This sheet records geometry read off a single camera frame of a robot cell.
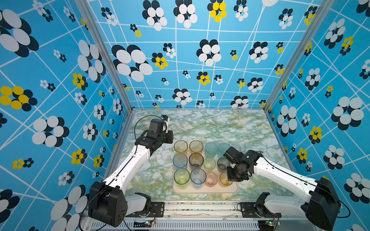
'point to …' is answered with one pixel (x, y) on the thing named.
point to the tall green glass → (181, 177)
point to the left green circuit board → (146, 224)
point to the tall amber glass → (180, 146)
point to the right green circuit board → (270, 223)
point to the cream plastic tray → (233, 188)
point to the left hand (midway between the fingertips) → (173, 132)
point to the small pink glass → (211, 179)
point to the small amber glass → (223, 180)
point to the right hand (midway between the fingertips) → (231, 178)
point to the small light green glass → (209, 164)
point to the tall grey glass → (196, 160)
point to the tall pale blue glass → (198, 177)
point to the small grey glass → (222, 163)
